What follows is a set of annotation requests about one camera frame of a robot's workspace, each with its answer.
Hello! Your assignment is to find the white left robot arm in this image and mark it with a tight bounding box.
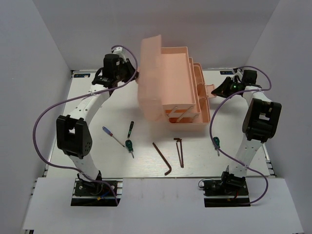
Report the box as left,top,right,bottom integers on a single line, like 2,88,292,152
56,45,138,195

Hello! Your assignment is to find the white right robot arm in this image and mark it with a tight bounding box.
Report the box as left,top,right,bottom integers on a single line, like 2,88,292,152
211,66,282,195

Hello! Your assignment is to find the green stubby screwdriver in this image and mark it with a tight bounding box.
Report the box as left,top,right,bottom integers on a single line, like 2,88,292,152
213,136,220,156
125,139,134,158

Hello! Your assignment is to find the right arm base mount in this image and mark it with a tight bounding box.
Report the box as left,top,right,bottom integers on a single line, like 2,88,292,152
198,178,251,208

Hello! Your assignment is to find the thick brown hex key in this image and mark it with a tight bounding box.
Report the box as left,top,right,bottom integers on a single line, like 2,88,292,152
174,137,184,168

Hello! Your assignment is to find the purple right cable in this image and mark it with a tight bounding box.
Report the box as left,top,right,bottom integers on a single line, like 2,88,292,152
209,65,273,205

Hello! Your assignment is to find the pink plastic toolbox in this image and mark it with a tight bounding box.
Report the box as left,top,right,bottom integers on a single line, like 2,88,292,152
137,35,215,132

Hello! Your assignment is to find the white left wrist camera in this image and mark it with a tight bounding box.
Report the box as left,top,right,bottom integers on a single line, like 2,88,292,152
112,46,126,60

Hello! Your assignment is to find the black green slim screwdriver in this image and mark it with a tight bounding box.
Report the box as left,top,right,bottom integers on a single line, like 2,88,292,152
127,121,135,139

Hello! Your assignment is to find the blue red handled screwdriver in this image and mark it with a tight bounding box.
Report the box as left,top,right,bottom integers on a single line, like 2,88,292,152
102,126,125,148

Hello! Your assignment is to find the long brown hex key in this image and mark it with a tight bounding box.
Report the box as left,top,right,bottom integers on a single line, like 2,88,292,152
152,142,172,176

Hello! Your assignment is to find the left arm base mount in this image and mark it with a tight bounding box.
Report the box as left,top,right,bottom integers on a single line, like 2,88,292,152
71,178,123,207

